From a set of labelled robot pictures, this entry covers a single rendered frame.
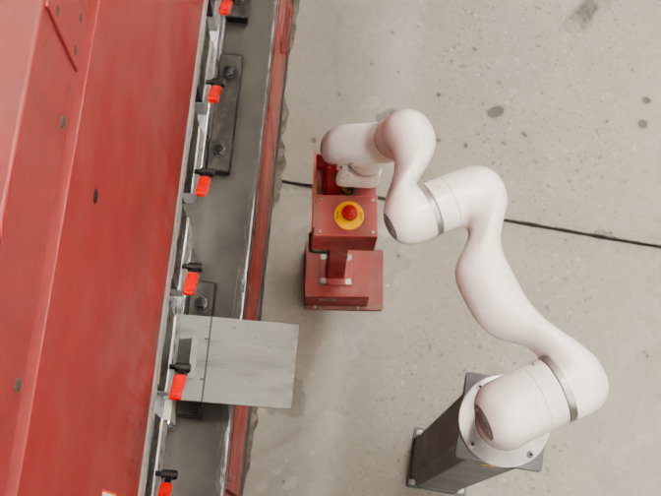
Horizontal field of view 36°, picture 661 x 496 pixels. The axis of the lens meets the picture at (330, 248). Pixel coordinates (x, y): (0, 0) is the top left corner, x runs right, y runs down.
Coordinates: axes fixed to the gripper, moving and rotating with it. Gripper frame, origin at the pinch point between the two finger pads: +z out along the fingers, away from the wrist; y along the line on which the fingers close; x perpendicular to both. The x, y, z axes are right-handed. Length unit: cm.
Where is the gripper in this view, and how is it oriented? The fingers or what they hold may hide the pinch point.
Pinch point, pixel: (351, 183)
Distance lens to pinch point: 251.2
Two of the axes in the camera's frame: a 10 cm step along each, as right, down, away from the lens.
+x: 0.0, -9.7, 2.5
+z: -1.6, 2.5, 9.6
